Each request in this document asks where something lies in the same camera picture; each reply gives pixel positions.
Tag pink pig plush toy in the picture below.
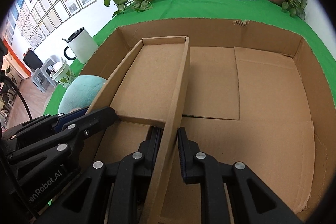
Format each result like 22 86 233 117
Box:
58 75 106 114

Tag narrow cardboard insert tray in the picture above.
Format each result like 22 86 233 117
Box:
89 36 190 223

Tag grey plastic stool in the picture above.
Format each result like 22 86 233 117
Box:
31 59 57 93

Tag leaf pattern paper cup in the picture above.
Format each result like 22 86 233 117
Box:
51 59 76 89

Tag black cabinet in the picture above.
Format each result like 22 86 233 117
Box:
23 49 43 72

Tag white mug black lid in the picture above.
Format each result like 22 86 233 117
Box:
63 27 99 64

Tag large open cardboard box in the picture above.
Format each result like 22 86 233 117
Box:
79 18 335 223

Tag black cable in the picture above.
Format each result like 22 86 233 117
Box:
0 75 34 121

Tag blue wall poster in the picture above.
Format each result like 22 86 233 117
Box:
5 0 25 42

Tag framed certificates on wall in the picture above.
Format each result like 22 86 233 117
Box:
20 0 96 49

